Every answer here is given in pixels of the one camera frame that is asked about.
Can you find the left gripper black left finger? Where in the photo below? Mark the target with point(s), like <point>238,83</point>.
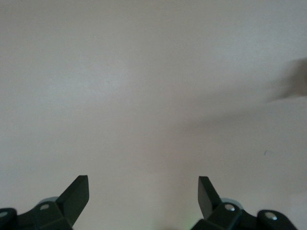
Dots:
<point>72,201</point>

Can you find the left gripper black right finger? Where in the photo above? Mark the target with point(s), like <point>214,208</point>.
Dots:
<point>216,213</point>

